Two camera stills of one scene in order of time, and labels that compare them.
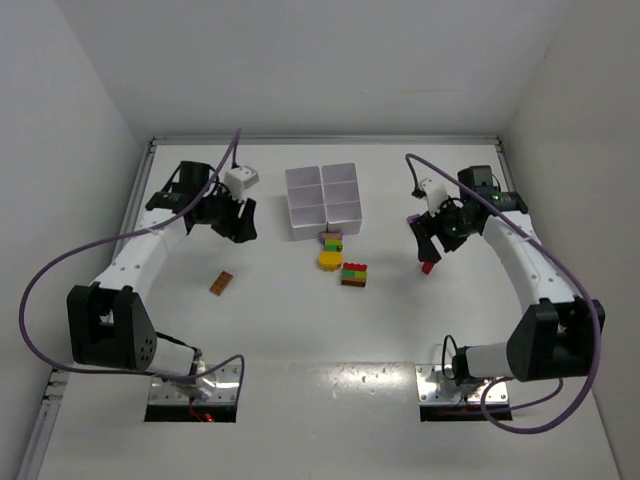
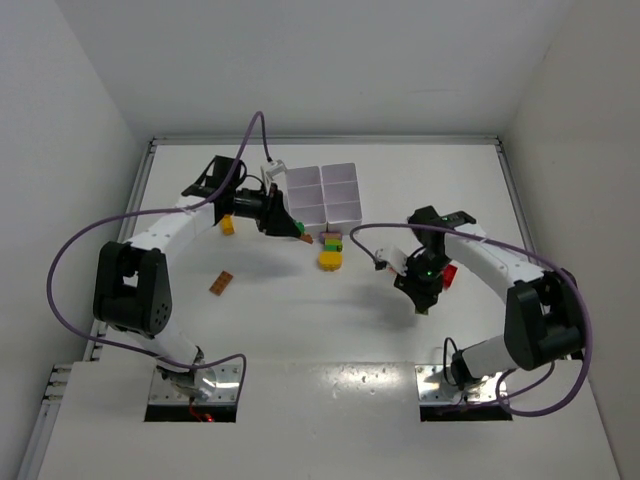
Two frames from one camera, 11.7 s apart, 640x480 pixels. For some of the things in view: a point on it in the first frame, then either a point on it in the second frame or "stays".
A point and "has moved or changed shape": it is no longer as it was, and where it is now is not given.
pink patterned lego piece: [327, 235] stays
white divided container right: [342, 198] stays
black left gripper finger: [245, 229] to [280, 222]
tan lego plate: [220, 283] stays
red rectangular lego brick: [427, 267] has moved or changed shape
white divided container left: [307, 202] stays
